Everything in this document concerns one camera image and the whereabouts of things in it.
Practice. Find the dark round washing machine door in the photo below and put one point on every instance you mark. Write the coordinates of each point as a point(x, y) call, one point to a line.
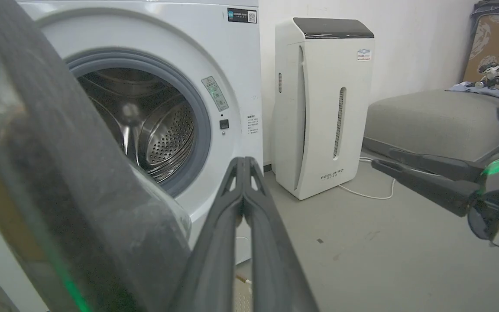
point(59, 173)

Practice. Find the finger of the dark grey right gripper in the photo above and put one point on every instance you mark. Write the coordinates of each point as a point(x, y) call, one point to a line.
point(444, 167)
point(431, 188)

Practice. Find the small printed text label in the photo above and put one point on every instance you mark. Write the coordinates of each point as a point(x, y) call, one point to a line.
point(252, 125)

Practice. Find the black label sticker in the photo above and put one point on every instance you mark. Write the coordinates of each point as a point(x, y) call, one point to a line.
point(242, 15)

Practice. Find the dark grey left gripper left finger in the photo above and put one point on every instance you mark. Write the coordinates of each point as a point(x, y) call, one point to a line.
point(215, 242)

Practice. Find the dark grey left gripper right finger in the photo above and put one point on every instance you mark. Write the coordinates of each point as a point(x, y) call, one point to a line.
point(271, 260)

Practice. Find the brown patterned cushion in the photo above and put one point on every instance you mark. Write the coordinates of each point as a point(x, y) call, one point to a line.
point(492, 43)

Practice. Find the black door latch socket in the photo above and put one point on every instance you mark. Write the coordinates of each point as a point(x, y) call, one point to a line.
point(224, 124)

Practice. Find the stainless steel washer drum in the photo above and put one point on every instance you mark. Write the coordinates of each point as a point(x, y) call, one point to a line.
point(167, 134)

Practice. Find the grey cushion mattress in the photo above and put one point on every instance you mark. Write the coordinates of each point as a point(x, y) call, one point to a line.
point(435, 123)

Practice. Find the white front-load washing machine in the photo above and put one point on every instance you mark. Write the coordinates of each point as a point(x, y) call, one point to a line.
point(232, 56)

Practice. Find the grey rubber door gasket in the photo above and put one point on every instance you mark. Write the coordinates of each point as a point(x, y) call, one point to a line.
point(201, 130)

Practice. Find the green warning sticker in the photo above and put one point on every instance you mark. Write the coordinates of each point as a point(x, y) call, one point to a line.
point(215, 93)

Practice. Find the blue clothing item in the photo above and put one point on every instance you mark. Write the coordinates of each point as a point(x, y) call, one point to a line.
point(487, 92)

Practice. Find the white tall air purifier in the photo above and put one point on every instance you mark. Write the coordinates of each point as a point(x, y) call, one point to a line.
point(323, 108)

